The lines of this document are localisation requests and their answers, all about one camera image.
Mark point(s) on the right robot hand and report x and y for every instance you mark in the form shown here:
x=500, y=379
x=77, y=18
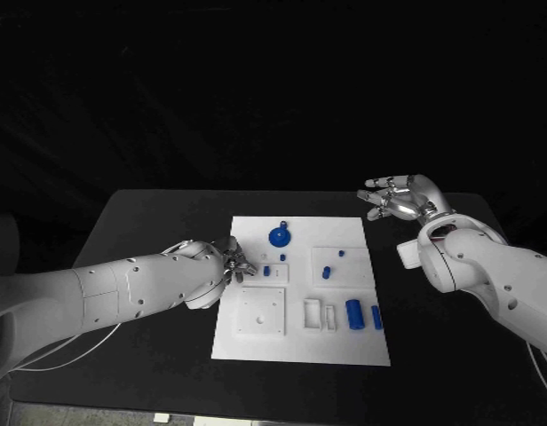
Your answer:
x=410, y=196

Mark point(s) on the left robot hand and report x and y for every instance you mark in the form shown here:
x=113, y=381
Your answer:
x=237, y=263

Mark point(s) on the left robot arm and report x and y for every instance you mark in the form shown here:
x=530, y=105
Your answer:
x=110, y=293

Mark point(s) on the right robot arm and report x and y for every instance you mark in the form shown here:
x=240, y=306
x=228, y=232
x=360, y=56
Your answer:
x=494, y=283

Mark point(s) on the white task board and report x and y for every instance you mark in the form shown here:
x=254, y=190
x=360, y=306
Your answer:
x=302, y=342

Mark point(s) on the blue gear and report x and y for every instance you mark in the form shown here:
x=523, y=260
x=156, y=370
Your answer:
x=280, y=236

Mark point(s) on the large blue cylinder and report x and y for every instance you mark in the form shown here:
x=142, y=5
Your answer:
x=355, y=314

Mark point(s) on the thin blue cylinder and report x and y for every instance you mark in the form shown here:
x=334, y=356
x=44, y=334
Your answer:
x=377, y=317

